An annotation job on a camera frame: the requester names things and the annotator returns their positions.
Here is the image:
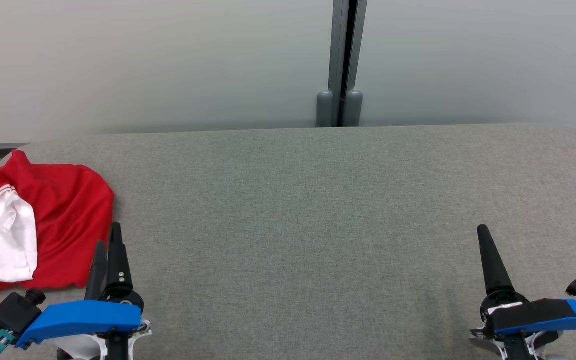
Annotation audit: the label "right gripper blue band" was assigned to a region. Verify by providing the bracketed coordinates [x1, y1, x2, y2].
[469, 224, 576, 360]

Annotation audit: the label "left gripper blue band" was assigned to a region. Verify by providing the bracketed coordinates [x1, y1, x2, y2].
[14, 222, 153, 360]

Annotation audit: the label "red Bulls jersey white sleeves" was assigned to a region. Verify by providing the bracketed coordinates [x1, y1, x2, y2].
[0, 149, 115, 296]

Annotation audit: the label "grey cylinder cap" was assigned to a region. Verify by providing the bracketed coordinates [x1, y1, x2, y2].
[343, 89, 364, 127]
[316, 90, 335, 128]

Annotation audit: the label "grey partition post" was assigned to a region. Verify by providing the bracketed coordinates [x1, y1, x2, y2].
[328, 0, 369, 128]

